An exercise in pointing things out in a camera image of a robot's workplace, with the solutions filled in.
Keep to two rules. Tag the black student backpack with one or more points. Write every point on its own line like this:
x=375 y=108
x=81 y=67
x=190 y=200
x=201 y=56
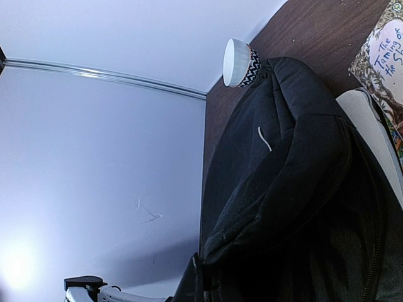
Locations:
x=296 y=207

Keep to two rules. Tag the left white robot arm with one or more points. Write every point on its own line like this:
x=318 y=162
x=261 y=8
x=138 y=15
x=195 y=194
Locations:
x=94 y=289

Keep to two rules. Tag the white patterned ceramic bowl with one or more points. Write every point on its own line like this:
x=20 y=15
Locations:
x=241 y=64

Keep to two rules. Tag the beige glasses case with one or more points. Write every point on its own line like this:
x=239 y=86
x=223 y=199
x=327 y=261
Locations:
x=359 y=107

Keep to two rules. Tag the illustrated paperback book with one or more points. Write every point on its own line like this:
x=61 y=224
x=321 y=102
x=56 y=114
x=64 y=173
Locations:
x=378 y=64

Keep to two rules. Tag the left aluminium frame post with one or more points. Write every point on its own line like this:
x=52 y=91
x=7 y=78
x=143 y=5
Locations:
x=105 y=75

